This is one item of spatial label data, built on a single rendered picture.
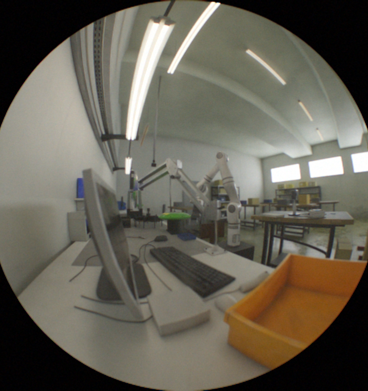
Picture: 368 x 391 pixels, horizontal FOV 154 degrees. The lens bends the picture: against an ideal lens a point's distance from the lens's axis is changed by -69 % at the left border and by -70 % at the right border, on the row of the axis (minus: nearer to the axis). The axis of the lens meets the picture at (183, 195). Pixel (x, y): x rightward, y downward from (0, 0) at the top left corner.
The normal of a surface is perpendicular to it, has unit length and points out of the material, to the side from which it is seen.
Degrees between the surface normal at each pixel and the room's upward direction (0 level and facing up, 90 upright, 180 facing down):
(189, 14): 180
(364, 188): 90
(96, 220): 90
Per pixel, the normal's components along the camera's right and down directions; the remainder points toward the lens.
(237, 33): 0.02, 1.00
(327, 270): -0.86, -0.07
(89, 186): 0.41, -0.04
